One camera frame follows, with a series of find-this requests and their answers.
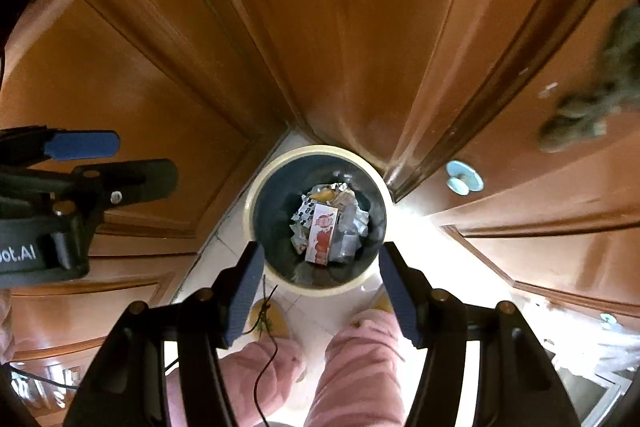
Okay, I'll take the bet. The crumpled silver wrapper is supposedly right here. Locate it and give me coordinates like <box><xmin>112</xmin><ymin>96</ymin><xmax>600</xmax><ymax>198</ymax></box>
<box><xmin>339</xmin><ymin>191</ymin><xmax>372</xmax><ymax>264</ymax></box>

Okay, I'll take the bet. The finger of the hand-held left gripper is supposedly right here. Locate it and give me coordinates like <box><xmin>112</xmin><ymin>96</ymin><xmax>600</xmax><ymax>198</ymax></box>
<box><xmin>0</xmin><ymin>125</ymin><xmax>122</xmax><ymax>168</ymax></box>
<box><xmin>0</xmin><ymin>159</ymin><xmax>179</xmax><ymax>229</ymax></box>

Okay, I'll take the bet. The silver metal frame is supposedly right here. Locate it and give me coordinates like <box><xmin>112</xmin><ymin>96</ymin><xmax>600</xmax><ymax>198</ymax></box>
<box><xmin>550</xmin><ymin>357</ymin><xmax>637</xmax><ymax>427</ymax></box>

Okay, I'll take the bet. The pale blue door stopper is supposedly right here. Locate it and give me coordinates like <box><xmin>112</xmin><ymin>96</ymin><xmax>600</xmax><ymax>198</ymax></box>
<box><xmin>446</xmin><ymin>160</ymin><xmax>485</xmax><ymax>196</ymax></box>

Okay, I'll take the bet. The person's left leg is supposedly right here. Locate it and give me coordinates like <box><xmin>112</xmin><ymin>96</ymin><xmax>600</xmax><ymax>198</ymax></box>
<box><xmin>165</xmin><ymin>338</ymin><xmax>307</xmax><ymax>427</ymax></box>

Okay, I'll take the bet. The grey fluffy duster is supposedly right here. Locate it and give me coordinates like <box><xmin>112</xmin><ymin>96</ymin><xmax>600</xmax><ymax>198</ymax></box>
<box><xmin>538</xmin><ymin>4</ymin><xmax>640</xmax><ymax>154</ymax></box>

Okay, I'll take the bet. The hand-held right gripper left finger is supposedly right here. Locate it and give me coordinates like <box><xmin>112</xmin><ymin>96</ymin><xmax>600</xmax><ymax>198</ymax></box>
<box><xmin>62</xmin><ymin>242</ymin><xmax>266</xmax><ymax>427</ymax></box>

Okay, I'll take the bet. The brown wooden door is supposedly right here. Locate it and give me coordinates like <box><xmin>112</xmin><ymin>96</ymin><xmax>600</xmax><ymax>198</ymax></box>
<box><xmin>0</xmin><ymin>0</ymin><xmax>297</xmax><ymax>358</ymax></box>
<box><xmin>150</xmin><ymin>0</ymin><xmax>617</xmax><ymax>204</ymax></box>
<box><xmin>429</xmin><ymin>0</ymin><xmax>640</xmax><ymax>324</ymax></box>

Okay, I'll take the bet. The black spotted white wrapper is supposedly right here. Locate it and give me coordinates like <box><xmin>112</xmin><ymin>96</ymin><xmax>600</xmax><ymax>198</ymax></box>
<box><xmin>291</xmin><ymin>199</ymin><xmax>321</xmax><ymax>229</ymax></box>

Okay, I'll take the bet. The thin black cable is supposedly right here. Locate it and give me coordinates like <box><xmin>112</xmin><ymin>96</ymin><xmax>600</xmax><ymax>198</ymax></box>
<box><xmin>243</xmin><ymin>284</ymin><xmax>280</xmax><ymax>426</ymax></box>

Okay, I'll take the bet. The red and white carton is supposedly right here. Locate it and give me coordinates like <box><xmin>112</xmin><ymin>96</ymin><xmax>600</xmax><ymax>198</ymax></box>
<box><xmin>305</xmin><ymin>202</ymin><xmax>344</xmax><ymax>266</ymax></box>

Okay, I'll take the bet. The clear plastic bag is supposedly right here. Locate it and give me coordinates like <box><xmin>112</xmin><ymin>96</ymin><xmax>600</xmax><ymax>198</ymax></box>
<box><xmin>545</xmin><ymin>301</ymin><xmax>640</xmax><ymax>384</ymax></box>

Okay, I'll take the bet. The round cream-rimmed bin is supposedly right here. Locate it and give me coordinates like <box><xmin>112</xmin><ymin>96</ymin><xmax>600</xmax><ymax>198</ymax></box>
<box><xmin>243</xmin><ymin>145</ymin><xmax>391</xmax><ymax>298</ymax></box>

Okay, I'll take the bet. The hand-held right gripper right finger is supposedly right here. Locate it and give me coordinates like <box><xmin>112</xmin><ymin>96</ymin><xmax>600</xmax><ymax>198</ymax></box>
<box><xmin>379</xmin><ymin>242</ymin><xmax>584</xmax><ymax>427</ymax></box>

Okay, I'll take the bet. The person's leg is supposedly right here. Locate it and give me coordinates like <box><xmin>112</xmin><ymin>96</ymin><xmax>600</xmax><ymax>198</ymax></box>
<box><xmin>165</xmin><ymin>338</ymin><xmax>307</xmax><ymax>427</ymax></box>
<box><xmin>302</xmin><ymin>309</ymin><xmax>407</xmax><ymax>427</ymax></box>

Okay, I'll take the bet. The person's right leg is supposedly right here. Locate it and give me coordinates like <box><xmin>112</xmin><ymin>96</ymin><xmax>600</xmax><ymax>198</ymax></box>
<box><xmin>302</xmin><ymin>309</ymin><xmax>407</xmax><ymax>427</ymax></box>

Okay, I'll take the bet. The yellow slipper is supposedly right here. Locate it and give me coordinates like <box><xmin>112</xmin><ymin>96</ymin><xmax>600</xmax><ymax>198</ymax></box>
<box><xmin>248</xmin><ymin>298</ymin><xmax>292</xmax><ymax>342</ymax></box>
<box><xmin>367</xmin><ymin>286</ymin><xmax>396</xmax><ymax>316</ymax></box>

